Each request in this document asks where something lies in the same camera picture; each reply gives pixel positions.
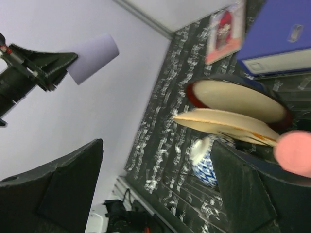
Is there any red illustrated booklet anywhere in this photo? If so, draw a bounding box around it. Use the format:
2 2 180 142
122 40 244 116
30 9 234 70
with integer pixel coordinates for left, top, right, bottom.
205 0 246 65

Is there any lavender plastic cup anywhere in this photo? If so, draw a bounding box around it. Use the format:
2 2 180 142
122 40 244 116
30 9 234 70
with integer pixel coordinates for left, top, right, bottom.
65 34 119 85

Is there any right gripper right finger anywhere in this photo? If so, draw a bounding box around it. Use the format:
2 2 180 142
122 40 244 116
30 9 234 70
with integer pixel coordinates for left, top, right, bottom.
211 141 311 233

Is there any blue white patterned bowl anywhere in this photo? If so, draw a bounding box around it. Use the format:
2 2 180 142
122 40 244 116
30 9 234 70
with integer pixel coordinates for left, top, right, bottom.
189 135 235 187

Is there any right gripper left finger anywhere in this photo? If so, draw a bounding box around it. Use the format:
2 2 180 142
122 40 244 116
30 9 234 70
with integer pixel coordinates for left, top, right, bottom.
0 139 103 233

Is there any black wire dish rack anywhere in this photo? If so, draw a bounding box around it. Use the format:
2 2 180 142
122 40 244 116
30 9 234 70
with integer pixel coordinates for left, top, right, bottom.
173 74 311 233

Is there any cream floral plate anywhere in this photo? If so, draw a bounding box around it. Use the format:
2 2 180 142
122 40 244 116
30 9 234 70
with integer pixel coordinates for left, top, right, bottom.
173 108 280 147

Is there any red rimmed cream plate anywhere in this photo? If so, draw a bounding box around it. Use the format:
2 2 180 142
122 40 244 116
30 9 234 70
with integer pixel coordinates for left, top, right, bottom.
185 74 294 131

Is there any blue ring binder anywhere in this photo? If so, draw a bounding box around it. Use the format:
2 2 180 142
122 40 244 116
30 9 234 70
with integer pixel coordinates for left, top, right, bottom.
236 0 311 76

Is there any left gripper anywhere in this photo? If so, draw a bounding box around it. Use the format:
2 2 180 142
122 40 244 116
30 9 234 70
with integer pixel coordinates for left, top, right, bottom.
0 34 78 117

